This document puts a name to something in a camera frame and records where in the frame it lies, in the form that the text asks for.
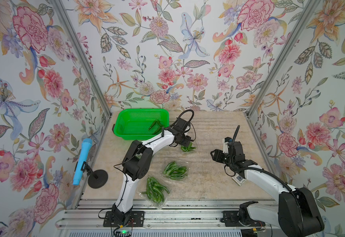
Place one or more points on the small card box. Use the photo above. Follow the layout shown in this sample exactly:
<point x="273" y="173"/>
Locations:
<point x="239" y="179"/>

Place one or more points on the clear clamshell container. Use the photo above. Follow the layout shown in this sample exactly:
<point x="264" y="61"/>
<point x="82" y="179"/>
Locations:
<point x="154" y="190"/>
<point x="176" y="170"/>
<point x="189" y="148"/>

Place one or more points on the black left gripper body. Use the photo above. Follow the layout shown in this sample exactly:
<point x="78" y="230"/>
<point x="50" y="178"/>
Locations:
<point x="183" y="139"/>

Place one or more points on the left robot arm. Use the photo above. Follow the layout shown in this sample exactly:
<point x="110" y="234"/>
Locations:
<point x="137" y="161"/>

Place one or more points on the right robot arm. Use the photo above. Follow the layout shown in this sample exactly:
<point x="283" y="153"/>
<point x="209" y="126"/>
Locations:
<point x="296" y="214"/>

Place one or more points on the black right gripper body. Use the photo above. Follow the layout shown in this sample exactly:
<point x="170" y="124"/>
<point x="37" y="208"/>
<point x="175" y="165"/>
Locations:
<point x="230" y="161"/>

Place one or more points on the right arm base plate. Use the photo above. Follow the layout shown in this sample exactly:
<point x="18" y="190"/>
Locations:
<point x="232" y="219"/>

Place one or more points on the aluminium corner profile right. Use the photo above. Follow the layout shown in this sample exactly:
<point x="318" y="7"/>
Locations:
<point x="306" y="12"/>

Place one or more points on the green plastic basket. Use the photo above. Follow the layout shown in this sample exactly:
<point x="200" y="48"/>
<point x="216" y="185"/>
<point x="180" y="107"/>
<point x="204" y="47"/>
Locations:
<point x="133" y="124"/>

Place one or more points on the aluminium corner profile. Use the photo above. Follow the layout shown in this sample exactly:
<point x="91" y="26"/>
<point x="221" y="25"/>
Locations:
<point x="73" y="37"/>
<point x="306" y="12"/>

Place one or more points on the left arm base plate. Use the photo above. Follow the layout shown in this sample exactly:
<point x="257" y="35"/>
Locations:
<point x="129" y="219"/>

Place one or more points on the aluminium corner profile left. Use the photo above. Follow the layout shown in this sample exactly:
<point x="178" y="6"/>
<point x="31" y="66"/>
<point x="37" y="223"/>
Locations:
<point x="73" y="37"/>

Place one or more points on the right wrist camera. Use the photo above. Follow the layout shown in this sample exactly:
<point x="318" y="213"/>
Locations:
<point x="226" y="147"/>

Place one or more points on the black microphone stand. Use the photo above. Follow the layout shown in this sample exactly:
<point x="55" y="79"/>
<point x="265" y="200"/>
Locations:
<point x="96" y="179"/>

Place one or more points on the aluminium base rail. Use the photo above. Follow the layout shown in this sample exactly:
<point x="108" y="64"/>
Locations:
<point x="175" y="214"/>

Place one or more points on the green peppers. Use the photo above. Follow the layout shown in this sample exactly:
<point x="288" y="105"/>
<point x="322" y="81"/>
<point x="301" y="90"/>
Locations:
<point x="156" y="127"/>

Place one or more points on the clear clamshell container front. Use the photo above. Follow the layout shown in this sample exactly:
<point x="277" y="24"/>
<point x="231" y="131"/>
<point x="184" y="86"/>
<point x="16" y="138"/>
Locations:
<point x="154" y="190"/>

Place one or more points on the blue microphone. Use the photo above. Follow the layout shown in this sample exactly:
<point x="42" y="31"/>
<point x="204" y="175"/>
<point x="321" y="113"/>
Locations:
<point x="80" y="167"/>

